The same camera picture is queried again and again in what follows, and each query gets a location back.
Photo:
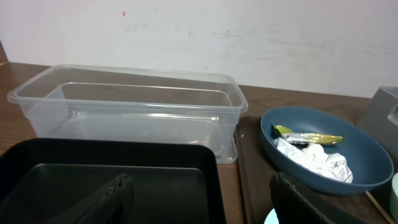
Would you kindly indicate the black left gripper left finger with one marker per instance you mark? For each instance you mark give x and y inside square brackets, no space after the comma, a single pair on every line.
[112,203]

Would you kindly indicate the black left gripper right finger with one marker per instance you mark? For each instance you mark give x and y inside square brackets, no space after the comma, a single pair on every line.
[295,203]

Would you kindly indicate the light blue rice bowl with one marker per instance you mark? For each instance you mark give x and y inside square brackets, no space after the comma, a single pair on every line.
[271,218]

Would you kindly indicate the white paper napkin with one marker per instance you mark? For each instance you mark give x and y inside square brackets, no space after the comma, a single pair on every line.
[314,158]

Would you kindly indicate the dark blue plate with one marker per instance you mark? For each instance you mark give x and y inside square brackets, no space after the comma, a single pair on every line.
[369,162]

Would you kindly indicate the yellow green snack wrapper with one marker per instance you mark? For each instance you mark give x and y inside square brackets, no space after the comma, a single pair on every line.
[306,138]

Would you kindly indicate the wooden chopstick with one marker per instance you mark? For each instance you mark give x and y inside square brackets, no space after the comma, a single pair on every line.
[386,216]

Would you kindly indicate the mint green bowl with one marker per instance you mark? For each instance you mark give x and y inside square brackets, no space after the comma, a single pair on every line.
[394,198]

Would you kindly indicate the clear plastic waste bin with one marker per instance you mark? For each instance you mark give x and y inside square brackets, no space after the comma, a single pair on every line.
[134,104]

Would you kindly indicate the grey dishwasher rack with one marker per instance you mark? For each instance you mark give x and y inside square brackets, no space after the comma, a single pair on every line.
[379,119]

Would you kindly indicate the black plastic tray bin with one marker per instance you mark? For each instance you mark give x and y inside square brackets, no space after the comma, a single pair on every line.
[173,183]

